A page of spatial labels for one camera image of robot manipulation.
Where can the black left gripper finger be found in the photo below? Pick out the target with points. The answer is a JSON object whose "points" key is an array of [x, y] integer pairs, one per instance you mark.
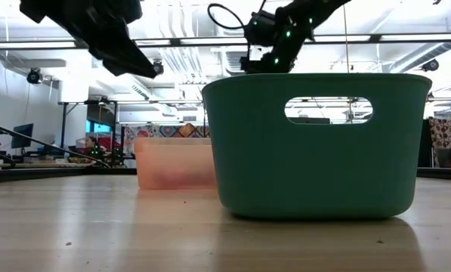
{"points": [[130, 62]]}

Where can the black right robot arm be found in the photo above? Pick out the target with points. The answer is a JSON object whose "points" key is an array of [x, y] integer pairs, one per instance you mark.
{"points": [[316, 9]]}

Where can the black ceiling spotlight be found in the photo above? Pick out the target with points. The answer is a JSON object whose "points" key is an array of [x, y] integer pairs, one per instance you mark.
{"points": [[431, 65], [34, 75], [159, 68]]}

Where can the overhead bar with light strips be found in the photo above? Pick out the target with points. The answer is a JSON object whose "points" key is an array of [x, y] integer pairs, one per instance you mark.
{"points": [[210, 40]]}

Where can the colourful patterned quilt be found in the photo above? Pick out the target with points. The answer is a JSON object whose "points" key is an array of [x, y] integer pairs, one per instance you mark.
{"points": [[172, 130]]}

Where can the background robot with green lights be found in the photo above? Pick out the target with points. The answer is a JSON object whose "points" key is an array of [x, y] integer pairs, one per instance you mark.
{"points": [[118, 160]]}

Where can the orange translucent plastic bin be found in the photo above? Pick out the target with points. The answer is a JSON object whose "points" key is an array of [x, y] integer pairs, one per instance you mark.
{"points": [[172, 158]]}

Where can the teal plastic bin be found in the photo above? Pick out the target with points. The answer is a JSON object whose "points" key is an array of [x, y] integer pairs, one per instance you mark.
{"points": [[266, 170]]}

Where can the black computer monitor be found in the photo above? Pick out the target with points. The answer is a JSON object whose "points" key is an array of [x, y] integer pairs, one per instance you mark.
{"points": [[22, 136]]}

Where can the black upright panel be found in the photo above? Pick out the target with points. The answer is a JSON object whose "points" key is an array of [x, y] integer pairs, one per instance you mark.
{"points": [[424, 143]]}

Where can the brown dotted cloth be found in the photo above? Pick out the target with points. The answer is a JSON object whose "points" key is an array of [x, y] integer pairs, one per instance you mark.
{"points": [[446, 132]]}

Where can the black background frame stand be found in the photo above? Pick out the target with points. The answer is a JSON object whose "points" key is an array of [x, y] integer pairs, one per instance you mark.
{"points": [[63, 124]]}

